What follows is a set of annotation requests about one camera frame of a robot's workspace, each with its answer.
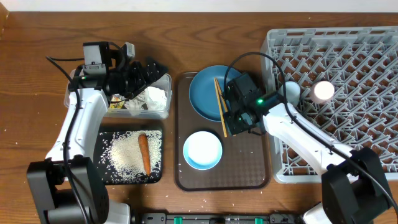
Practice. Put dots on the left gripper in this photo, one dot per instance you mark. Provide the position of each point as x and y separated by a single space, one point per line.
143 81

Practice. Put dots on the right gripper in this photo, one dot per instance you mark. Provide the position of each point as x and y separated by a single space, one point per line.
232 128

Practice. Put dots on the wooden chopstick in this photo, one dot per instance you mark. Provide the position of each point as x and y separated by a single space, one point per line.
221 96
220 107

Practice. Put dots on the white tissue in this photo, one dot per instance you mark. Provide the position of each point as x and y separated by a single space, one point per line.
151 99

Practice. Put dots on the foil snack wrapper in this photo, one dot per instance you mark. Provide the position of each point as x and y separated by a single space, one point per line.
117 102

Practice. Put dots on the light blue bowl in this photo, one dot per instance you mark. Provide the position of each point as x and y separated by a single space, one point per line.
202 150

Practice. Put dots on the light blue cup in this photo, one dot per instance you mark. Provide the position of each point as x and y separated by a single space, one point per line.
293 93

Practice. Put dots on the orange carrot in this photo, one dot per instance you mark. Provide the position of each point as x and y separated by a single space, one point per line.
144 148

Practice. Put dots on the pink cup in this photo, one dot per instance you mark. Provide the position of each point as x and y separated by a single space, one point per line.
322 92

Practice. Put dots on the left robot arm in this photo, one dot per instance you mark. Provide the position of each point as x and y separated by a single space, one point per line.
66 187

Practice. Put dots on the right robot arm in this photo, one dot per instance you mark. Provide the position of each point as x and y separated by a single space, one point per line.
354 186

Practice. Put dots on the black waste tray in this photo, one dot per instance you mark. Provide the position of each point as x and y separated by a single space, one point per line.
155 155

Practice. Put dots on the grey dishwasher rack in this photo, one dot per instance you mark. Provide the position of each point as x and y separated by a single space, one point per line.
361 63

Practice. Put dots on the clear plastic bin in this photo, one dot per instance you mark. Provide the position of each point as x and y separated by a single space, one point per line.
93 105

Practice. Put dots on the brown serving tray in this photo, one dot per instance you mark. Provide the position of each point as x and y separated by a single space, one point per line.
244 162

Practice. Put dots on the dark blue plate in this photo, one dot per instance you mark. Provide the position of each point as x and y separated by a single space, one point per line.
202 91

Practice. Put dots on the spilled white rice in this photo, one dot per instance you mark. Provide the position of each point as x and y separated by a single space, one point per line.
127 155

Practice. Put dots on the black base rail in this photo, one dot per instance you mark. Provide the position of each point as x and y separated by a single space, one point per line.
195 218

